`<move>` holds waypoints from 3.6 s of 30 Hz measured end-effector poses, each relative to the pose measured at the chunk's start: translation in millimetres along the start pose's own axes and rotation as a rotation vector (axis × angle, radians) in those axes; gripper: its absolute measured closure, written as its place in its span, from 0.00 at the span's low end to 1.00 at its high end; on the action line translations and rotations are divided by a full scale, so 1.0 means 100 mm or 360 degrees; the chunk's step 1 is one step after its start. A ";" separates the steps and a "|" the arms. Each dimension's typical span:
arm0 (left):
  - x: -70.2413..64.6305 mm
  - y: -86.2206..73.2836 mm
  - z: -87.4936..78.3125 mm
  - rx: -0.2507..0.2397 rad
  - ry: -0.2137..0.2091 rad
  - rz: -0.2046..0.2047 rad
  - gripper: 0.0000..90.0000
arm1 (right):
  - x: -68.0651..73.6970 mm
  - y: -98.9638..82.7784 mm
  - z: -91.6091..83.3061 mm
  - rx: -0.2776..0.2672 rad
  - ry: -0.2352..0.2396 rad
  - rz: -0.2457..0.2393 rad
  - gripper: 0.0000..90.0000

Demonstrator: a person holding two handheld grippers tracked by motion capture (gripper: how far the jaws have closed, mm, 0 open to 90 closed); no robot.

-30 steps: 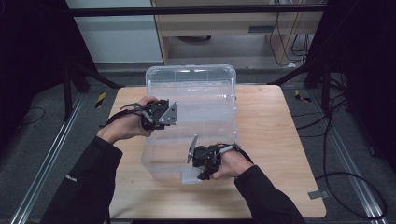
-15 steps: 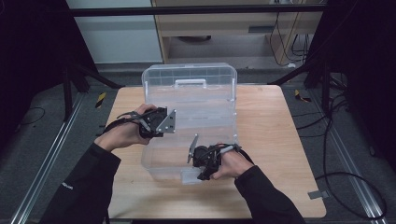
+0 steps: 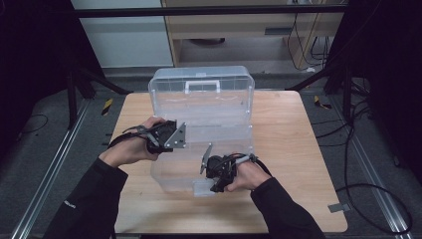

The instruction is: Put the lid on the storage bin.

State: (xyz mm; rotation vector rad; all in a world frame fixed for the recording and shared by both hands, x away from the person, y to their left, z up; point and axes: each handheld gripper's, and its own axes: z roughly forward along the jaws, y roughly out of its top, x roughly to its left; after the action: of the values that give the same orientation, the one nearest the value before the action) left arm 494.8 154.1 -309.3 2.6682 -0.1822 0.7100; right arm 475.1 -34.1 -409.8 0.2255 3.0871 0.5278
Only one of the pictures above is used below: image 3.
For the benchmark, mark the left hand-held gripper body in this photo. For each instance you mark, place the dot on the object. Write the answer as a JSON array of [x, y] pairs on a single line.
[[166, 134]]

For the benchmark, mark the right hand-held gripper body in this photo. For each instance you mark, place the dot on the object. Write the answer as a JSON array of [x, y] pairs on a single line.
[[220, 167]]

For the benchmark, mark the clear plastic storage box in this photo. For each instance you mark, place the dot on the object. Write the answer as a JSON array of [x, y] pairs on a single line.
[[202, 109]]

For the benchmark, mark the person's right hand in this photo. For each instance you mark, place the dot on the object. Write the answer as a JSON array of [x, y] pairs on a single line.
[[250, 176]]

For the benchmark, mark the person's left hand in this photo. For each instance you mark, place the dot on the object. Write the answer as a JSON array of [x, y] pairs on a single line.
[[131, 151]]

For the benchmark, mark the black yellow striped tape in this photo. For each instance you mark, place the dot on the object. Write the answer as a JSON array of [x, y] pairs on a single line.
[[107, 107], [320, 103]]

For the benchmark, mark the white cabinet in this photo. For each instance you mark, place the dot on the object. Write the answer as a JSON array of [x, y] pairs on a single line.
[[129, 43]]

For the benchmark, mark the black metal stand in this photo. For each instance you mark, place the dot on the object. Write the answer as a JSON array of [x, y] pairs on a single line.
[[346, 93], [71, 99]]

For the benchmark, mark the grey tape piece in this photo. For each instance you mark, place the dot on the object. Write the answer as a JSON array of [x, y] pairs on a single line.
[[339, 207]]

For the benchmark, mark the light wooden desk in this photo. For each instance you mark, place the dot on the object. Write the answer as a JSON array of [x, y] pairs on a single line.
[[232, 26]]

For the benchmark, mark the dark curtain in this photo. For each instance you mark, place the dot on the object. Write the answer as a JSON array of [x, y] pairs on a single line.
[[391, 83], [33, 66]]

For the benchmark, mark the aluminium floor rail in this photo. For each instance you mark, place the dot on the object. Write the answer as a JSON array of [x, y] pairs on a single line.
[[49, 172], [378, 186]]

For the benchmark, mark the black horizontal frame bar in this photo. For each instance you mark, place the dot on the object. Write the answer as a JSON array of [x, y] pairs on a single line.
[[199, 11]]

